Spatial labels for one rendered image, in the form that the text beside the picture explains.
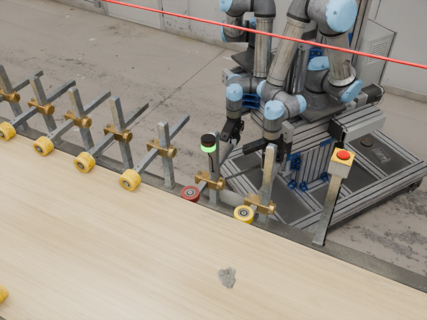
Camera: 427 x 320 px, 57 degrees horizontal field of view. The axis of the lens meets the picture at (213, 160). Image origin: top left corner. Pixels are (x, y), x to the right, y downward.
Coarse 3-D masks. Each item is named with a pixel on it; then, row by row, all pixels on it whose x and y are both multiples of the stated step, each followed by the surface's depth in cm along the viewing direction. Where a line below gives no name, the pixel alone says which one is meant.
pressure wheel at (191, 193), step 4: (184, 188) 170; (188, 188) 170; (192, 188) 170; (196, 188) 170; (184, 192) 169; (188, 192) 168; (192, 192) 168; (196, 192) 168; (184, 196) 167; (188, 196) 167; (192, 196) 167; (196, 196) 167; (188, 200) 166; (192, 200) 166; (196, 200) 168
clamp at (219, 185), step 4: (204, 172) 182; (196, 176) 180; (200, 176) 180; (204, 176) 180; (208, 176) 180; (196, 180) 182; (200, 180) 181; (204, 180) 179; (208, 180) 178; (220, 180) 178; (224, 180) 180; (208, 184) 180; (212, 184) 178; (216, 184) 177; (220, 184) 177; (224, 184) 181; (208, 188) 181; (212, 188) 180; (216, 188) 178; (220, 188) 178
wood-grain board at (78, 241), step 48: (0, 144) 194; (0, 192) 170; (48, 192) 170; (96, 192) 170; (144, 192) 169; (0, 240) 152; (48, 240) 152; (96, 240) 152; (144, 240) 151; (192, 240) 151; (240, 240) 151; (288, 240) 151; (48, 288) 137; (96, 288) 137; (144, 288) 137; (192, 288) 137; (240, 288) 136; (288, 288) 136; (336, 288) 136; (384, 288) 136
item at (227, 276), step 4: (228, 268) 142; (232, 268) 142; (220, 272) 139; (224, 272) 140; (228, 272) 139; (232, 272) 140; (220, 276) 139; (224, 276) 139; (228, 276) 139; (232, 276) 139; (220, 280) 139; (224, 280) 137; (228, 280) 138; (232, 280) 138; (224, 284) 137; (228, 284) 136; (232, 284) 136; (232, 288) 136
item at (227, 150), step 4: (228, 144) 198; (232, 144) 198; (224, 148) 196; (228, 148) 196; (232, 148) 197; (224, 152) 193; (228, 152) 194; (220, 156) 191; (224, 156) 191; (220, 160) 189; (224, 160) 192; (220, 164) 189; (208, 172) 184; (200, 184) 178; (204, 184) 178; (200, 188) 176; (204, 188) 178; (200, 192) 176
